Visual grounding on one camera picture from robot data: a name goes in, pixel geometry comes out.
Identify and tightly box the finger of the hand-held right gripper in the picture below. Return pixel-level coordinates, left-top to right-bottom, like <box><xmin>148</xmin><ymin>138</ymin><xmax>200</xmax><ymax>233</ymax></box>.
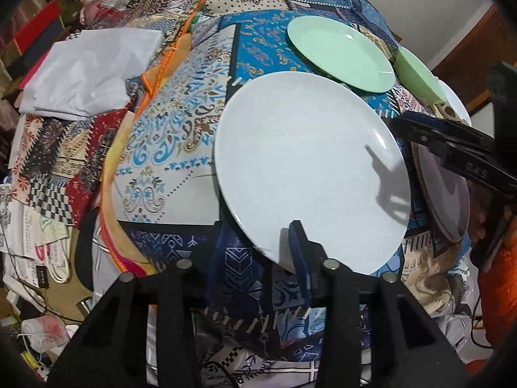
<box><xmin>388</xmin><ymin>113</ymin><xmax>498</xmax><ymax>159</ymax></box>

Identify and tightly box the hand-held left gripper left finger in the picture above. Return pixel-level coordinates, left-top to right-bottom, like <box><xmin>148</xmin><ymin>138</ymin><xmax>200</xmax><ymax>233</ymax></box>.
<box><xmin>47</xmin><ymin>221</ymin><xmax>229</xmax><ymax>388</ymax></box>

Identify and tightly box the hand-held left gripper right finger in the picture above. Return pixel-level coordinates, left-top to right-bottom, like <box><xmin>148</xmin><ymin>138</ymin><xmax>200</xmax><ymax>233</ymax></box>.
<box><xmin>288</xmin><ymin>221</ymin><xmax>470</xmax><ymax>388</ymax></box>

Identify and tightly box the light green bowl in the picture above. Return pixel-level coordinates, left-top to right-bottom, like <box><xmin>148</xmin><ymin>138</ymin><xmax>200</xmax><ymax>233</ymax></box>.
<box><xmin>393</xmin><ymin>46</ymin><xmax>450</xmax><ymax>104</ymax></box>

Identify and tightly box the large white plate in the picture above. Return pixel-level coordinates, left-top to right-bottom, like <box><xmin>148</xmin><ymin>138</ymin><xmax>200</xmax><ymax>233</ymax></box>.
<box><xmin>215</xmin><ymin>71</ymin><xmax>412</xmax><ymax>276</ymax></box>

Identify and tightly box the light green plate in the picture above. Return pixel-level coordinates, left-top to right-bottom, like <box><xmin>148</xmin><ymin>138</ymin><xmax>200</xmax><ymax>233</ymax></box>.
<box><xmin>287</xmin><ymin>16</ymin><xmax>395</xmax><ymax>93</ymax></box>

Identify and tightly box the person's right forearm orange sleeve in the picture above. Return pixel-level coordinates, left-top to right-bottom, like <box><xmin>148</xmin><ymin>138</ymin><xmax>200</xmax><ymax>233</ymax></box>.
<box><xmin>481</xmin><ymin>226</ymin><xmax>517</xmax><ymax>346</ymax></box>

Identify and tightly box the person's right hand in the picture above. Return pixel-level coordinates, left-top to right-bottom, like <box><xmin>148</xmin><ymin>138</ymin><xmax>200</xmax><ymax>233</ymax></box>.
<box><xmin>468</xmin><ymin>194</ymin><xmax>492</xmax><ymax>251</ymax></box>

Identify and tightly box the white brown-spotted bowl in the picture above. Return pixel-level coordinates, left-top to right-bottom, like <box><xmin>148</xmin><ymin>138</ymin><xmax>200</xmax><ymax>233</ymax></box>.
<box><xmin>435</xmin><ymin>80</ymin><xmax>472</xmax><ymax>127</ymax></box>

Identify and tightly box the wooden door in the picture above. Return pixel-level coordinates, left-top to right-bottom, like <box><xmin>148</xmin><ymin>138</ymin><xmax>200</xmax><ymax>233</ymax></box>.
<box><xmin>427</xmin><ymin>4</ymin><xmax>517</xmax><ymax>111</ymax></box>

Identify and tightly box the black cloth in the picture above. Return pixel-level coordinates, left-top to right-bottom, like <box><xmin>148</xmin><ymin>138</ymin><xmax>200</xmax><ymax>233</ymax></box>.
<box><xmin>74</xmin><ymin>208</ymin><xmax>106</xmax><ymax>292</ymax></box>

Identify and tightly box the colourful patchwork blanket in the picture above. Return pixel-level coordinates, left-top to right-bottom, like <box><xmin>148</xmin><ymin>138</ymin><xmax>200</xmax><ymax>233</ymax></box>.
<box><xmin>8</xmin><ymin>0</ymin><xmax>485</xmax><ymax>388</ymax></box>

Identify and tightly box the white plastic bag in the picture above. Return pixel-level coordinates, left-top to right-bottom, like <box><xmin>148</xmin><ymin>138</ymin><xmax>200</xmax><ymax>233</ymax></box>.
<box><xmin>19</xmin><ymin>314</ymin><xmax>69</xmax><ymax>353</ymax></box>

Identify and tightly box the folded white cloth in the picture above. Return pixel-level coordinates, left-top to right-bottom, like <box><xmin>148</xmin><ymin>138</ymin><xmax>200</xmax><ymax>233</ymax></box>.
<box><xmin>18</xmin><ymin>28</ymin><xmax>165</xmax><ymax>122</ymax></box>

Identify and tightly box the dark blue box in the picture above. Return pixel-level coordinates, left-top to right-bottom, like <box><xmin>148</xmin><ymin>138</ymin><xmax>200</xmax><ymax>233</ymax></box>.
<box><xmin>7</xmin><ymin>19</ymin><xmax>67</xmax><ymax>79</ymax></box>

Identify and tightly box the pink bunny toy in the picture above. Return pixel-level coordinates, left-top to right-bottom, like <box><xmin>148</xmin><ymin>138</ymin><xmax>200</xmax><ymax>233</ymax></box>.
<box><xmin>79</xmin><ymin>0</ymin><xmax>107</xmax><ymax>24</ymax></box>

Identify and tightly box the red box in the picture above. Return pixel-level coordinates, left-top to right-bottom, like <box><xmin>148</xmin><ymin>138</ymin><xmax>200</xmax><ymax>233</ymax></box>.
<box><xmin>15</xmin><ymin>5</ymin><xmax>78</xmax><ymax>55</ymax></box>

